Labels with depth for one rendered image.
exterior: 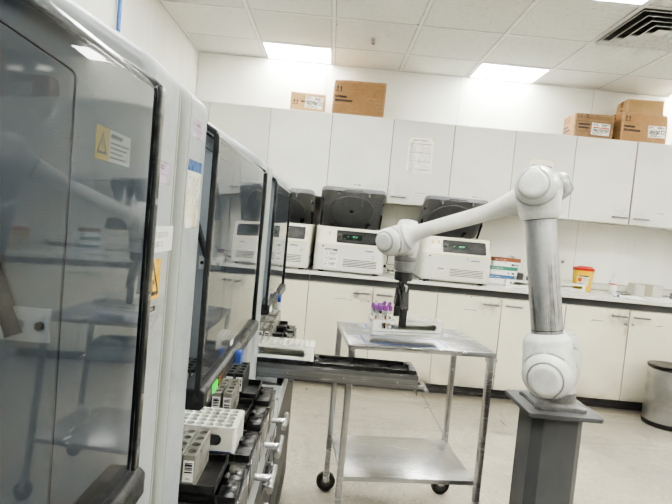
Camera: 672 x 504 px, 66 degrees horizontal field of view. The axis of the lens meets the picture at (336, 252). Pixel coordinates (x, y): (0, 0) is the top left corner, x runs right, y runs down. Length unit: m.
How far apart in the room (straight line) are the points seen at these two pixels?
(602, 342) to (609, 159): 1.52
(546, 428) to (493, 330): 2.35
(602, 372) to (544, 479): 2.70
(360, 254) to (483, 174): 1.26
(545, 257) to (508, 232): 3.15
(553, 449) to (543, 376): 0.38
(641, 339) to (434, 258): 1.78
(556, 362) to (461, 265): 2.49
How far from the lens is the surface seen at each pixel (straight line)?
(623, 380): 4.81
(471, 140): 4.52
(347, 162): 4.35
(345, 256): 4.04
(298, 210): 4.40
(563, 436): 2.06
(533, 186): 1.74
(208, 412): 1.15
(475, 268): 4.20
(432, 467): 2.42
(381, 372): 1.75
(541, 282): 1.79
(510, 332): 4.35
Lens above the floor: 1.28
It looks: 3 degrees down
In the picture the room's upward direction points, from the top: 5 degrees clockwise
